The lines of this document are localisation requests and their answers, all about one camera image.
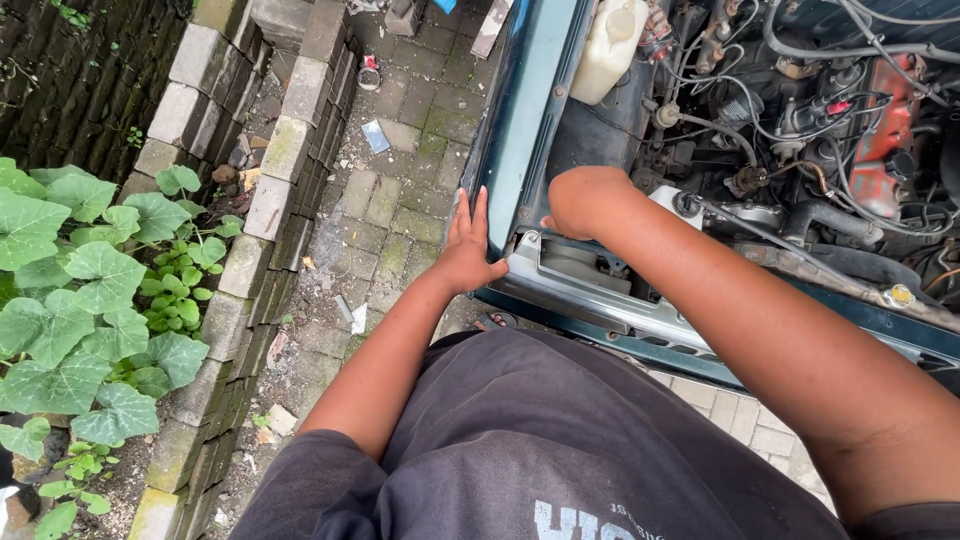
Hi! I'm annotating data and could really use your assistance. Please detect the person's left hand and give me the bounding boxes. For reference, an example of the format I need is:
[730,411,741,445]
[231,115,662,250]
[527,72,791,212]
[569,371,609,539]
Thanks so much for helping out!
[431,186,510,296]

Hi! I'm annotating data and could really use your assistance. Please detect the person's right hand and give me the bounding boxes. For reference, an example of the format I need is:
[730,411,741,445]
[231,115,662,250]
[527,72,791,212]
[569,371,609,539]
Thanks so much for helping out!
[540,165,645,243]

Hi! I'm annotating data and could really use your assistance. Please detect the silver headlight housing panel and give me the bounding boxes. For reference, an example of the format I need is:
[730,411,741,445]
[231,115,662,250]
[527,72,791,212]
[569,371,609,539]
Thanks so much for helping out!
[480,227,725,363]

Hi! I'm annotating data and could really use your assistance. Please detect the person's foot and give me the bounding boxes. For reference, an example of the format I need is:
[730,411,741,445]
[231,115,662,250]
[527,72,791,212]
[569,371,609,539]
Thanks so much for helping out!
[471,310,519,333]

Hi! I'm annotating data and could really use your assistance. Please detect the small white tank black cap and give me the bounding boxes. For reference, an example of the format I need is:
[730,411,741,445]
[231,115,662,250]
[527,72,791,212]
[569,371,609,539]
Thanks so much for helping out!
[647,184,707,231]

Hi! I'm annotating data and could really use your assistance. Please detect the dark green car body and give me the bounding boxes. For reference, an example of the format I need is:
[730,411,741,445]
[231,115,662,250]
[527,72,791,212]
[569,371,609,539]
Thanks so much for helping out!
[448,0,960,396]

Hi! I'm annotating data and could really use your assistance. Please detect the white plastic coolant reservoir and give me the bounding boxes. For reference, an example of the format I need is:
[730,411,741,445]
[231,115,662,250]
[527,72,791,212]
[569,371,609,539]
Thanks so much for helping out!
[568,0,651,107]

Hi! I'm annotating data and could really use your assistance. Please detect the pale wooden plank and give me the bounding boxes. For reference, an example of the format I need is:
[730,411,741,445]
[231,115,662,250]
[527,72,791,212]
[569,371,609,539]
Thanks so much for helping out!
[470,0,516,60]

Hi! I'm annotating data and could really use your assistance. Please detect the dark grey printed t-shirt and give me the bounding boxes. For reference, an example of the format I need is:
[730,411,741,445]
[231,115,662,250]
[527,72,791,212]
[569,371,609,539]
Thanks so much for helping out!
[228,327,960,540]

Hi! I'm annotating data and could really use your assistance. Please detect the grey concrete block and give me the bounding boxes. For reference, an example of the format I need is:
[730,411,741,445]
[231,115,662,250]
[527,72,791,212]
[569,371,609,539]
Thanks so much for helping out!
[383,0,430,38]

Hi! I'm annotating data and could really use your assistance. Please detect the rusty metal crossbar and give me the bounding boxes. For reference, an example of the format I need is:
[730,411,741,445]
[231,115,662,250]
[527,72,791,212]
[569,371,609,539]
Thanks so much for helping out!
[733,240,960,333]

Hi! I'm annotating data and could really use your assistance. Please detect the long row of paving bricks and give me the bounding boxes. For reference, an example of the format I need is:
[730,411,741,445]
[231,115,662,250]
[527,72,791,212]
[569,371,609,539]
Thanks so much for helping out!
[126,0,362,540]

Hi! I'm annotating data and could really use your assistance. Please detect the red engine valve cover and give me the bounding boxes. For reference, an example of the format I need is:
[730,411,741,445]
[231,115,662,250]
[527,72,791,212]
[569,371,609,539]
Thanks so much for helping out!
[847,54,923,219]

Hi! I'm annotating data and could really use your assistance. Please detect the short row of paving bricks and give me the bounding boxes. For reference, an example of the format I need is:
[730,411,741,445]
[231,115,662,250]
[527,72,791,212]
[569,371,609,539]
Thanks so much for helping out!
[117,0,276,202]

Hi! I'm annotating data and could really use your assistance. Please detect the green leafy plants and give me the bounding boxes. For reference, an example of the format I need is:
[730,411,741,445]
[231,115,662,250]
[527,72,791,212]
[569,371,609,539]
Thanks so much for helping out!
[0,156,246,540]

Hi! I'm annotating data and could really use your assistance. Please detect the black radiator hose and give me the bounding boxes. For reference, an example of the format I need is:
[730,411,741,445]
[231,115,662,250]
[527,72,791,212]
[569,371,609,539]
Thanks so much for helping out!
[780,198,887,249]

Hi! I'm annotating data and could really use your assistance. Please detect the black distributor with wires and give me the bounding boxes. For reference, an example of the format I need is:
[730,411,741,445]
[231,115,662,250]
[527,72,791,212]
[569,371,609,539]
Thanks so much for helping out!
[783,86,894,144]

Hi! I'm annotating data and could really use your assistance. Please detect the long black engine hose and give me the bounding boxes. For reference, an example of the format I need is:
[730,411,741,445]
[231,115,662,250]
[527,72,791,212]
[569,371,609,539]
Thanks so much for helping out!
[760,0,960,67]

